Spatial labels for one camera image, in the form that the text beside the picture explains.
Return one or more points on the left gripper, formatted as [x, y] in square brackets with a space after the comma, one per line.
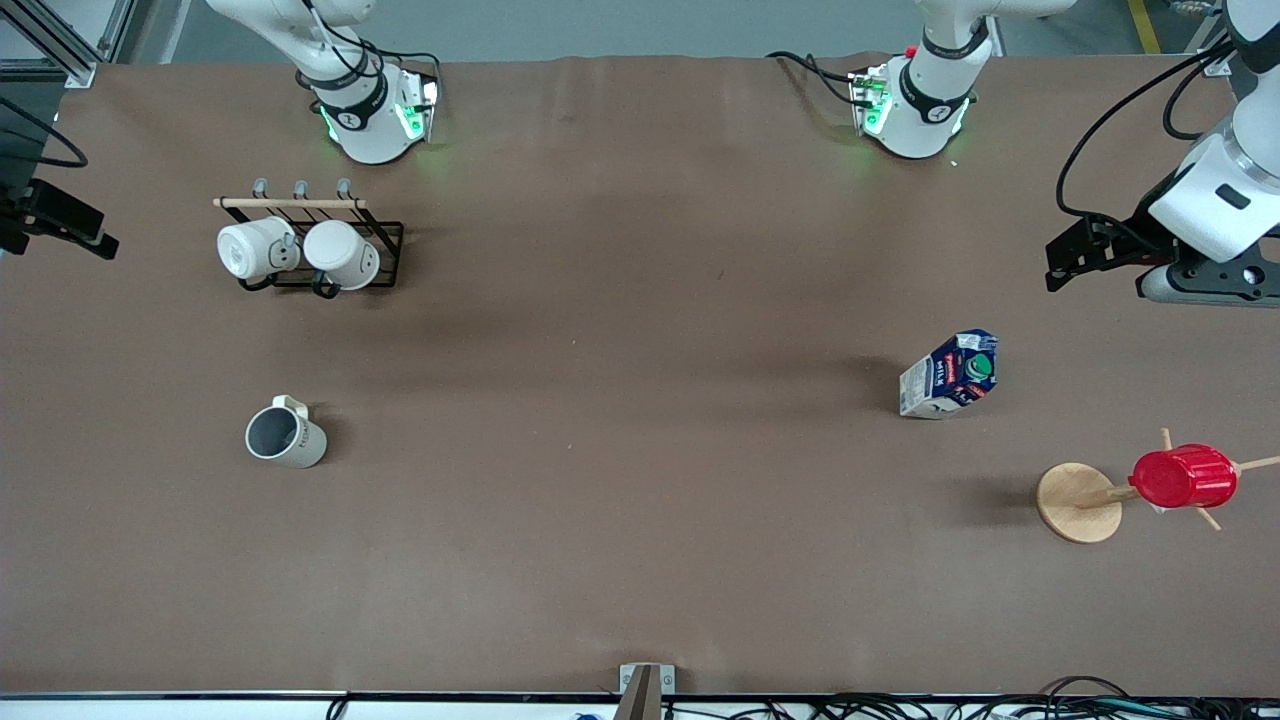
[1137, 235]

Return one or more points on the blue white milk carton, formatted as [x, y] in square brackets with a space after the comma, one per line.
[950, 378]

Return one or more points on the grey ceramic mug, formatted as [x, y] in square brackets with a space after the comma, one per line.
[290, 438]

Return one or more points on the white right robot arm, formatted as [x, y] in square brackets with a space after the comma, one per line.
[365, 125]

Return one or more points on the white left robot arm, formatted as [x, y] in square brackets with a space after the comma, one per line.
[925, 115]

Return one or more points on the red plastic cup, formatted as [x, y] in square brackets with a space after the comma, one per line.
[1185, 477]

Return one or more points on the white mug with face print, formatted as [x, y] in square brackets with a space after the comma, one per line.
[250, 248]

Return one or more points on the wooden mug tree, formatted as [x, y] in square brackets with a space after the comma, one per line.
[1078, 503]

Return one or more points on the plain white mug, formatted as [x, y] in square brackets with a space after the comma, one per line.
[340, 252]

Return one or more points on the aluminium frame profile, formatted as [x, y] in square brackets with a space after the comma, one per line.
[60, 45]

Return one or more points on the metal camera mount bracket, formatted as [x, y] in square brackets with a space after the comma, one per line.
[646, 690]

